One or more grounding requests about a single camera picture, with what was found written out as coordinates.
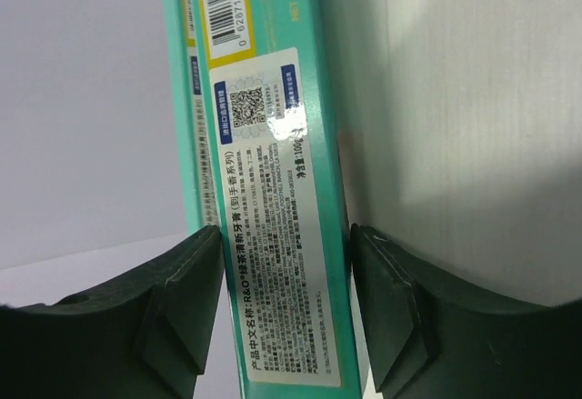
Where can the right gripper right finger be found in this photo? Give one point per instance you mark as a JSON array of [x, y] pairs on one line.
[[432, 334]]

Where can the teal toothpaste box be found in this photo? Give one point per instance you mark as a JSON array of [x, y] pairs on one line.
[[257, 140]]

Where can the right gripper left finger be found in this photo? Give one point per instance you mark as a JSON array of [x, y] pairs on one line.
[[142, 334]]

